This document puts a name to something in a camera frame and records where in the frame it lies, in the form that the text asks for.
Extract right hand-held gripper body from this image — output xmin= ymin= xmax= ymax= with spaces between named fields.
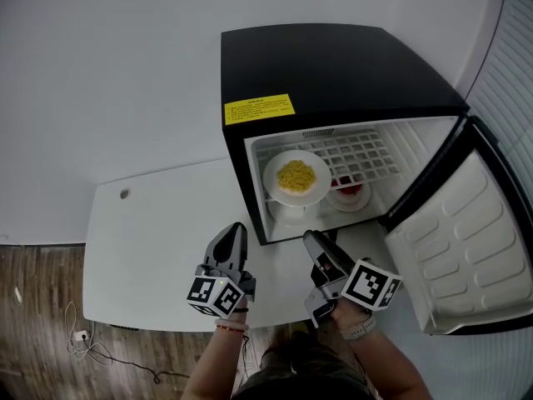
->
xmin=303 ymin=258 xmax=403 ymax=329

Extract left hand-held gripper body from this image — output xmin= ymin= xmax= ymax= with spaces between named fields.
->
xmin=186 ymin=262 xmax=257 ymax=319

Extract white plate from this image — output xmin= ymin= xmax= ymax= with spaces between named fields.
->
xmin=325 ymin=183 xmax=371 ymax=213
xmin=262 ymin=149 xmax=333 ymax=207
xmin=267 ymin=200 xmax=322 ymax=228

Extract red strawberries food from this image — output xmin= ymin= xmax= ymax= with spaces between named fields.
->
xmin=331 ymin=175 xmax=363 ymax=195

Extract black mini fridge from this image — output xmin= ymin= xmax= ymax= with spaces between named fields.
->
xmin=220 ymin=22 xmax=533 ymax=336

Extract person's right forearm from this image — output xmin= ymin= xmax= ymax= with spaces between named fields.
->
xmin=349 ymin=327 xmax=434 ymax=400

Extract person's left forearm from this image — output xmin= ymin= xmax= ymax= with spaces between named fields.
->
xmin=181 ymin=327 xmax=251 ymax=400

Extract white wire grid rack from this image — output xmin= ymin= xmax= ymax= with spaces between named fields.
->
xmin=253 ymin=129 xmax=403 ymax=204

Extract person's right hand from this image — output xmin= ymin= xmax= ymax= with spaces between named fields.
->
xmin=331 ymin=300 xmax=372 ymax=328

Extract beige wrist watch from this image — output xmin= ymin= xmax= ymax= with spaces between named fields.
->
xmin=339 ymin=315 xmax=378 ymax=341

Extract yellow warning label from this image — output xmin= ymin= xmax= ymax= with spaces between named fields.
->
xmin=223 ymin=93 xmax=296 ymax=127

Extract white window blinds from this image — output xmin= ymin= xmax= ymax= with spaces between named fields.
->
xmin=464 ymin=0 xmax=533 ymax=185

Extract red beaded bracelet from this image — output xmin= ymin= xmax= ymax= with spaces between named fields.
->
xmin=214 ymin=317 xmax=250 ymax=334

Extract black floor cable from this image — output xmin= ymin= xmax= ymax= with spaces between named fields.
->
xmin=85 ymin=339 xmax=191 ymax=385

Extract white power cable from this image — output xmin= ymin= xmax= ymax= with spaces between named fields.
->
xmin=62 ymin=301 xmax=113 ymax=367

